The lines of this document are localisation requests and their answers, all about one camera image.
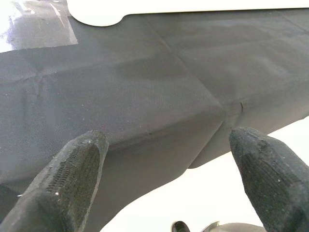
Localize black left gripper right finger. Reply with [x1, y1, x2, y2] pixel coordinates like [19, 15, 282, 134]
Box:
[228, 127, 309, 232]

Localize clear tape patch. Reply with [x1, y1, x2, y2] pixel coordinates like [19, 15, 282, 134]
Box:
[0, 0, 79, 53]

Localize black left robot foot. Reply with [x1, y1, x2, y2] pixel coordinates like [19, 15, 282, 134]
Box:
[171, 220, 191, 232]

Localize black tablecloth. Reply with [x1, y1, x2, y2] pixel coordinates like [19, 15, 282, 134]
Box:
[0, 9, 309, 232]

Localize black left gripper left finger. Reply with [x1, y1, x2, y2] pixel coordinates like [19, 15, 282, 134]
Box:
[0, 130, 110, 232]

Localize silver left robot leg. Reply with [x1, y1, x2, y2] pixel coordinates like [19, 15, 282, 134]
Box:
[201, 221, 265, 232]

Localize white plastic table top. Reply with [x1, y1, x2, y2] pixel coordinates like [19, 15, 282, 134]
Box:
[68, 0, 309, 27]

